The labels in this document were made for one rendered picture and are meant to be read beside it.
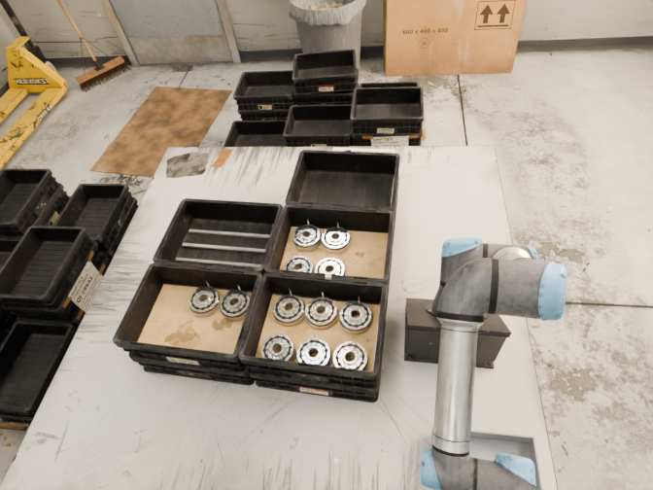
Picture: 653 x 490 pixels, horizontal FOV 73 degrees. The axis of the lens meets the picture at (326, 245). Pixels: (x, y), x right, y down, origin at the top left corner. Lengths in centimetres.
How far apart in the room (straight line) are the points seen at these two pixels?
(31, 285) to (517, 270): 211
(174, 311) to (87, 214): 134
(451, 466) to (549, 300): 38
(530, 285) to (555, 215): 203
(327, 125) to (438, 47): 143
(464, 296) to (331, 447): 69
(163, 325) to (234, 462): 49
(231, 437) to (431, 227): 106
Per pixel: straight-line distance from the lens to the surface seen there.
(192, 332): 151
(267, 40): 431
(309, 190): 179
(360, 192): 175
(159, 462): 154
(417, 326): 128
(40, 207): 279
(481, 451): 143
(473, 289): 93
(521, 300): 94
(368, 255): 155
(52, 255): 253
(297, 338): 141
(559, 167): 326
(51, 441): 174
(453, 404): 98
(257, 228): 169
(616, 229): 301
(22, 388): 248
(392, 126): 254
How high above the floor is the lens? 208
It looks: 52 degrees down
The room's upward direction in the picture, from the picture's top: 9 degrees counter-clockwise
